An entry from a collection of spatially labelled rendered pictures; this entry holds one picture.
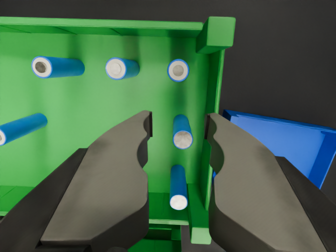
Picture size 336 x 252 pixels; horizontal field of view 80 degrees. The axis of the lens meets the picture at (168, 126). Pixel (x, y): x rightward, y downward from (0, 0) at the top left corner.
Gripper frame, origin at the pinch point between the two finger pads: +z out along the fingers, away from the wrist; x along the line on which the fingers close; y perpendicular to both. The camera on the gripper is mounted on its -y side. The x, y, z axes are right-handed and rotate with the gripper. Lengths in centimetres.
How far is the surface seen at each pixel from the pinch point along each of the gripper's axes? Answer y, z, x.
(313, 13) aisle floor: -5, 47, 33
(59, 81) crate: 2.2, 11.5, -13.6
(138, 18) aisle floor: -2.6, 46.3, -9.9
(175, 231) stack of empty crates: 34.1, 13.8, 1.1
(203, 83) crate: 1.9, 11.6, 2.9
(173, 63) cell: -1.6, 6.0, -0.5
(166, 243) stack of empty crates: 33.3, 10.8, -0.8
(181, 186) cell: 10.4, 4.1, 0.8
